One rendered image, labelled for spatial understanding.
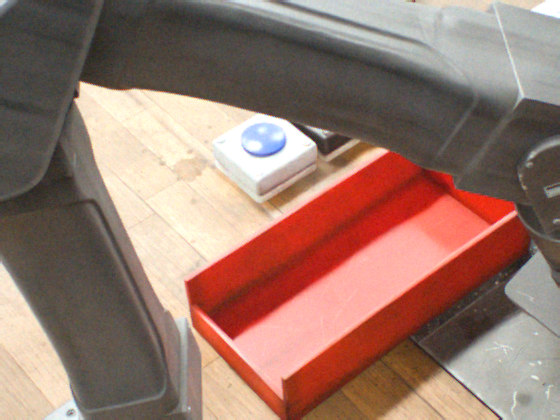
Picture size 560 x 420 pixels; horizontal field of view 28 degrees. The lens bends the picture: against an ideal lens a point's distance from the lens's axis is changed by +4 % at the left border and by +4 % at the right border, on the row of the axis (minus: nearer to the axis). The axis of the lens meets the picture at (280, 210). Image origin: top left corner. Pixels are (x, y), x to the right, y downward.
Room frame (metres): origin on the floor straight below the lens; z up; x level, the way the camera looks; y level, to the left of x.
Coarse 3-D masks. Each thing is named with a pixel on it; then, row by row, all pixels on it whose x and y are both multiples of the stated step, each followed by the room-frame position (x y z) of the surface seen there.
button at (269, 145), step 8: (248, 128) 0.70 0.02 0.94; (256, 128) 0.70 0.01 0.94; (264, 128) 0.70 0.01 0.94; (272, 128) 0.70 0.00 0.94; (280, 128) 0.70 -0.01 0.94; (248, 136) 0.69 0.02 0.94; (256, 136) 0.69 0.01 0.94; (264, 136) 0.69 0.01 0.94; (272, 136) 0.69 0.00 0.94; (280, 136) 0.69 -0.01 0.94; (248, 144) 0.68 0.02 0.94; (256, 144) 0.68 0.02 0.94; (264, 144) 0.68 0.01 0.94; (272, 144) 0.68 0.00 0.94; (280, 144) 0.68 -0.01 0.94; (248, 152) 0.68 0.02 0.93; (256, 152) 0.67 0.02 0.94; (264, 152) 0.67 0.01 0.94; (272, 152) 0.67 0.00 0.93
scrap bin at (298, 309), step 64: (320, 192) 0.59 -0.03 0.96; (384, 192) 0.63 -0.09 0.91; (448, 192) 0.63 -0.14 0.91; (256, 256) 0.55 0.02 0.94; (320, 256) 0.57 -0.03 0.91; (384, 256) 0.57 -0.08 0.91; (448, 256) 0.52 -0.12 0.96; (512, 256) 0.55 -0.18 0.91; (192, 320) 0.52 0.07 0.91; (256, 320) 0.51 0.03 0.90; (320, 320) 0.51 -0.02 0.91; (384, 320) 0.48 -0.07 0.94; (256, 384) 0.45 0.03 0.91; (320, 384) 0.44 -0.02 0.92
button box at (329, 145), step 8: (408, 0) 0.90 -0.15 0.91; (296, 128) 0.72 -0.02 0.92; (304, 128) 0.71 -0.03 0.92; (312, 128) 0.70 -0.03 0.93; (312, 136) 0.70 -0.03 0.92; (320, 136) 0.69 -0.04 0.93; (328, 136) 0.69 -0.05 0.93; (336, 136) 0.69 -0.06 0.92; (344, 136) 0.70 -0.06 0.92; (320, 144) 0.69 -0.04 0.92; (328, 144) 0.69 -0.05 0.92; (336, 144) 0.69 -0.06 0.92; (344, 144) 0.70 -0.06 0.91; (352, 144) 0.71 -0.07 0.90; (320, 152) 0.70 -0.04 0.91; (328, 152) 0.69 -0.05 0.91; (336, 152) 0.70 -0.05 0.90; (328, 160) 0.69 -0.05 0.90
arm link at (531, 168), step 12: (540, 144) 0.34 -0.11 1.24; (552, 144) 0.34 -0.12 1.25; (528, 156) 0.34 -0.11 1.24; (540, 156) 0.34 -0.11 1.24; (552, 156) 0.34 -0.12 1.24; (528, 168) 0.34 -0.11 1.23; (540, 168) 0.34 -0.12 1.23; (552, 168) 0.34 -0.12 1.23; (528, 180) 0.34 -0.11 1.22; (540, 180) 0.34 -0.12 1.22; (552, 180) 0.34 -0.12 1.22; (528, 192) 0.34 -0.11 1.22; (540, 192) 0.34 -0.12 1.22; (552, 192) 0.34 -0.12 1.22; (540, 204) 0.34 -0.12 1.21; (552, 204) 0.34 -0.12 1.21; (540, 216) 0.34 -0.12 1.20; (552, 216) 0.34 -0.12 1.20; (552, 228) 0.34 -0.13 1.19
